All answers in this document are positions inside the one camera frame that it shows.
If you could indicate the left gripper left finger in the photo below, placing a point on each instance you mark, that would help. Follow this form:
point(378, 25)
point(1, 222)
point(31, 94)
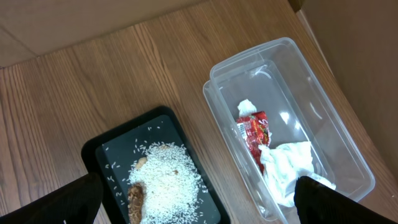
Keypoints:
point(76, 202)

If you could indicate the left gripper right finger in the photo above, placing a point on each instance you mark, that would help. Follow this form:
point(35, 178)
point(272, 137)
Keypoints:
point(319, 204)

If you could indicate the brown food piece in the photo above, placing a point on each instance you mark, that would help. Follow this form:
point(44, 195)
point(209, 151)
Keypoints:
point(135, 195)

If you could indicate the red snack wrapper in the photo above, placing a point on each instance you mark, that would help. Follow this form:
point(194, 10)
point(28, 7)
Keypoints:
point(255, 132)

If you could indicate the white rice pile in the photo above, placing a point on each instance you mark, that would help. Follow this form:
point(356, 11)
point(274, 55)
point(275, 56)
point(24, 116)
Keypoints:
point(155, 157)

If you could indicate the small white napkin piece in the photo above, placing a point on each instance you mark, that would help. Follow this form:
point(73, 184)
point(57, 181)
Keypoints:
point(246, 108)

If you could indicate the black plastic tray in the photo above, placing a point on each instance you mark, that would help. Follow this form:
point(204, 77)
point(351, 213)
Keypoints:
point(164, 116)

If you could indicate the clear plastic bin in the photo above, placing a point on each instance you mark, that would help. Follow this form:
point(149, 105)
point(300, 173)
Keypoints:
point(277, 79)

